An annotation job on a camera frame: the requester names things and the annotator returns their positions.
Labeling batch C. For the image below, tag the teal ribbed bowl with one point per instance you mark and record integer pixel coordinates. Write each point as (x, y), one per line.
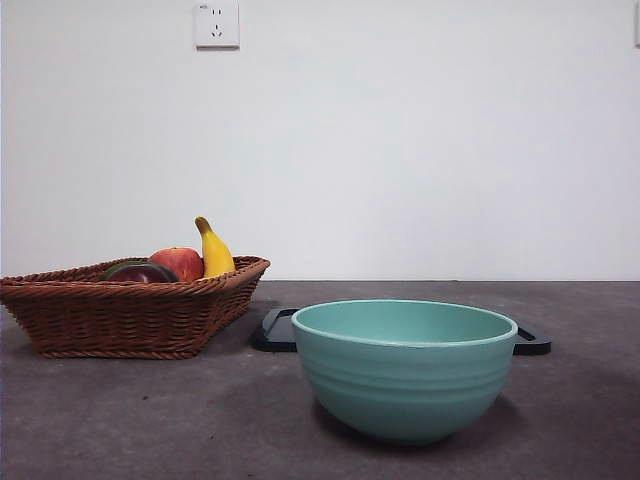
(405, 385)

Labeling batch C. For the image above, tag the dark purple plum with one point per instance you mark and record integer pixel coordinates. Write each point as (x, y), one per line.
(145, 274)

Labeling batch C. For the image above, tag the yellow banana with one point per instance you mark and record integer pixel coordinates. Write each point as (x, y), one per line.
(216, 255)

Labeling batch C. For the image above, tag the black rectangular tray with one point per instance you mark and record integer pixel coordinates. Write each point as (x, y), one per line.
(272, 335)

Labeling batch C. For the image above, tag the red apple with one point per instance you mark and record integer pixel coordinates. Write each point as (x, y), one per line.
(182, 262)

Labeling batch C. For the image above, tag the green avocado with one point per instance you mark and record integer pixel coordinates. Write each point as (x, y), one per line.
(120, 264)

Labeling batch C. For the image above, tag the brown wicker basket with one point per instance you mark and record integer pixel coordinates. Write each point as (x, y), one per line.
(125, 320)

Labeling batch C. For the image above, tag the white wall socket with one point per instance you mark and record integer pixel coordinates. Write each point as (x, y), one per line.
(217, 35)

